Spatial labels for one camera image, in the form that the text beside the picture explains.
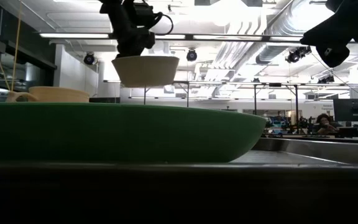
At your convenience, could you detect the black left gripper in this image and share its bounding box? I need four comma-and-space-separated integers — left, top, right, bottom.
99, 0, 157, 58

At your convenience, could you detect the pale grey bowl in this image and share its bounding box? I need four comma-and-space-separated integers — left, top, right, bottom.
111, 55, 180, 88

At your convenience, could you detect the orange plastic cup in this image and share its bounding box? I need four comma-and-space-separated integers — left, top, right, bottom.
5, 86, 90, 104

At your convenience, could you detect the green plastic plate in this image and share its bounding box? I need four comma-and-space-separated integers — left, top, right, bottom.
0, 102, 267, 164

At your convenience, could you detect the brown plastic tray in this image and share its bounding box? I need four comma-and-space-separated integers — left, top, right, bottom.
0, 138, 358, 224

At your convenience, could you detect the black track light cluster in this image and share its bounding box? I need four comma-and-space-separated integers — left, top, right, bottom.
285, 45, 312, 64

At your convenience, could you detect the long ceiling light strip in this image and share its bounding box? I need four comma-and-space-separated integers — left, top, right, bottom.
39, 32, 304, 43

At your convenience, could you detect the black computer monitor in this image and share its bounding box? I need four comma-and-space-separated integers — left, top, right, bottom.
333, 98, 358, 123

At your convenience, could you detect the person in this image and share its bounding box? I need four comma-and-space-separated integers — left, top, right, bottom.
314, 113, 339, 136

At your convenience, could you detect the cluttered work table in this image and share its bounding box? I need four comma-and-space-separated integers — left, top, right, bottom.
261, 126, 358, 144

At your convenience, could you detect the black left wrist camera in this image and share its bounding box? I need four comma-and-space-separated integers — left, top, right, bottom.
126, 0, 164, 30

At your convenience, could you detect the silver ventilation duct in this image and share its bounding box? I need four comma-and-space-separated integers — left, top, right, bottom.
255, 0, 307, 65

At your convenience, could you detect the black metal frame stand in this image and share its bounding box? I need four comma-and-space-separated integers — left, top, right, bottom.
143, 81, 191, 108
252, 82, 300, 116

